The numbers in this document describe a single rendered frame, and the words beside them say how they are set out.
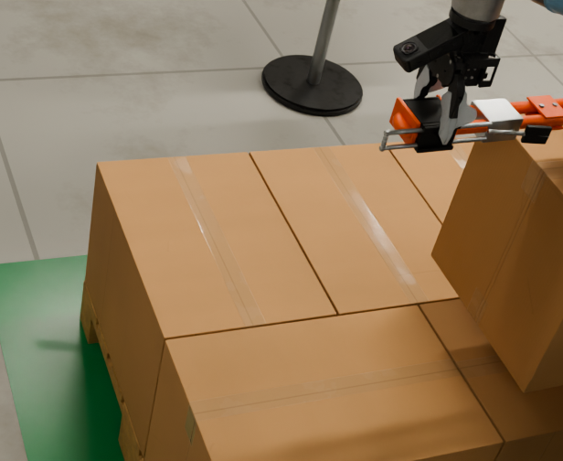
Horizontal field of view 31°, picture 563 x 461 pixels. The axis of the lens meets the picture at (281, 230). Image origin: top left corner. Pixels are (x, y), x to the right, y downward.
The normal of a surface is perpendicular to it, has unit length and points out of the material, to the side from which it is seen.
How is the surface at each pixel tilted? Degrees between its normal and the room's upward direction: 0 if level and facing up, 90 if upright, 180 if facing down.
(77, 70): 0
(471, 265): 90
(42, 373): 0
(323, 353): 0
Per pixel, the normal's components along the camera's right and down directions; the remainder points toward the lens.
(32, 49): 0.19, -0.76
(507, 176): -0.91, 0.11
